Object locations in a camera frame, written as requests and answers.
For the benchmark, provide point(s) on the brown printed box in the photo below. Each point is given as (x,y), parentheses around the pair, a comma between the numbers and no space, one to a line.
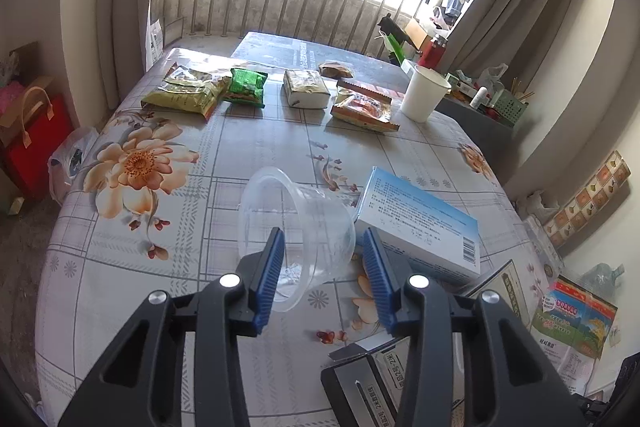
(500,292)

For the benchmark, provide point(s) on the green plastic basket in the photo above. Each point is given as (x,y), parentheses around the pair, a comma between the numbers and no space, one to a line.
(510,109)

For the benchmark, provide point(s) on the green white small box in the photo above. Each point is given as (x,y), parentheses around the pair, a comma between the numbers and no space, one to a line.
(460,83)

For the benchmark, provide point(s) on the large water jug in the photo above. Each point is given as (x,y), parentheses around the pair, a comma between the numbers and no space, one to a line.
(605,277)

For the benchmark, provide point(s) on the pink bag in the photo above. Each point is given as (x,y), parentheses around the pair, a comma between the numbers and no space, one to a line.
(10,99)

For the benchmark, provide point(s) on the small brown snack packet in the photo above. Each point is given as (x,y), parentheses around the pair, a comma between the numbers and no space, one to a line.
(336,69)

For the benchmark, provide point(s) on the grey curtain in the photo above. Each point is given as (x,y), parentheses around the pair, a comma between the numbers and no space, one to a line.
(540,32)
(115,7)

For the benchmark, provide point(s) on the crumpled white plastic bag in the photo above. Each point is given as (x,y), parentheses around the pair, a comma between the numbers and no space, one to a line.
(492,76)

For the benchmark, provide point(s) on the orange snack packet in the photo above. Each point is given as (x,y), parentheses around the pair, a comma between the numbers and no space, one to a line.
(362,109)

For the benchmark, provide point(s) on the white paper cup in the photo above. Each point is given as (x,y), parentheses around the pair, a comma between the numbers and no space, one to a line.
(422,94)

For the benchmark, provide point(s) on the yellow green snack packet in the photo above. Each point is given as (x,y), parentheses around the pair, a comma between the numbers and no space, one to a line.
(185,92)

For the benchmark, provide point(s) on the dark red serrated packet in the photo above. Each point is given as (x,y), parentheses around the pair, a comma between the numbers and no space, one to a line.
(370,88)

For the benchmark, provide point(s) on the clear plastic container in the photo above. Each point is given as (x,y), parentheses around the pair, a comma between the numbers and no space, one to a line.
(310,227)

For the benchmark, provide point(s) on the black device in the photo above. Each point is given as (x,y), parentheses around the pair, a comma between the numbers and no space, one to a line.
(390,27)

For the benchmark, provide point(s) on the black box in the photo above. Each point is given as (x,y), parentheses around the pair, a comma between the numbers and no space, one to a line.
(350,382)

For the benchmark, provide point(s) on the beige wrapped packet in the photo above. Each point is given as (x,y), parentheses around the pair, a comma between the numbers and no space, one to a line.
(305,88)

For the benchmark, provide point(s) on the colourful printed sack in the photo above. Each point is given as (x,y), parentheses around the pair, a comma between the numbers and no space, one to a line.
(575,317)

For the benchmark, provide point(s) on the small white bottle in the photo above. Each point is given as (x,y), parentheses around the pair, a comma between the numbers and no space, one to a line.
(478,97)

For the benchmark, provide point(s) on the brown cardboard box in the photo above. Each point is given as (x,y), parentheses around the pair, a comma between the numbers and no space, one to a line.
(22,57)

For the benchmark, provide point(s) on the grey cabinet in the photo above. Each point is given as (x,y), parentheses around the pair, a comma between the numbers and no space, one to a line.
(475,119)

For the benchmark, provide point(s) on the metal window railing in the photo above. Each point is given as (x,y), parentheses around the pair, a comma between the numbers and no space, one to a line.
(280,2)

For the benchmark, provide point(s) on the blue white cardboard box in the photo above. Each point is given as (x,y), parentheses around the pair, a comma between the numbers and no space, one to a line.
(420,217)

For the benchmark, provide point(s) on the red thermos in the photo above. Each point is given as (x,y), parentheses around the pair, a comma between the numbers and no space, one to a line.
(432,52)

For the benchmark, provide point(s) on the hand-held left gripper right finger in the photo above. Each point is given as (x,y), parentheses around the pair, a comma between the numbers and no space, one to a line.
(380,282)

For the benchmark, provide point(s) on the red gift bag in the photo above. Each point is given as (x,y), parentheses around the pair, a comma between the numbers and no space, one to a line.
(37,147)

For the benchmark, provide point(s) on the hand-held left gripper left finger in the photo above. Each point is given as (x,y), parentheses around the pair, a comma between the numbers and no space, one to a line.
(267,277)

